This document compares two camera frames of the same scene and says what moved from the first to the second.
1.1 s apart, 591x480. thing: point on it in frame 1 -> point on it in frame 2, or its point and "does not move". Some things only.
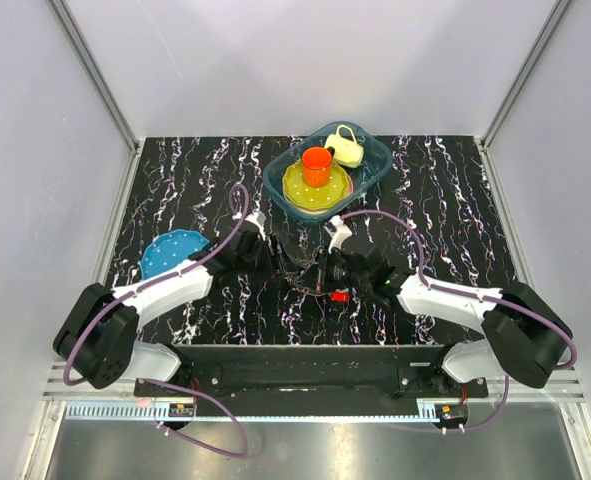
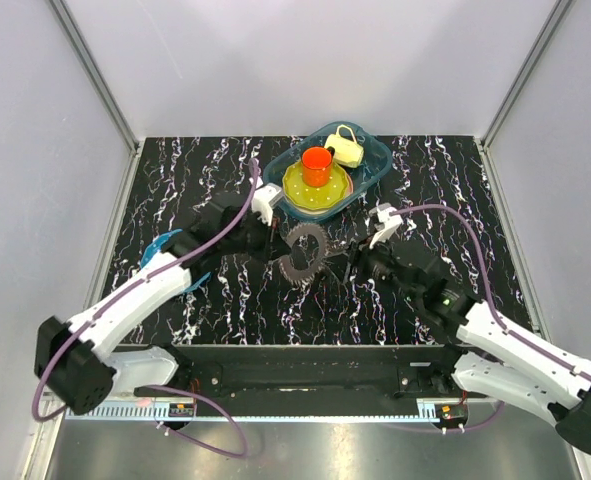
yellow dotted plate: (312, 199) does not move
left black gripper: (280, 255) -> (273, 244)
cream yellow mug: (347, 152) does not move
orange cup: (316, 165) does not move
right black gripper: (324, 259) -> (360, 256)
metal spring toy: (304, 285) -> (287, 266)
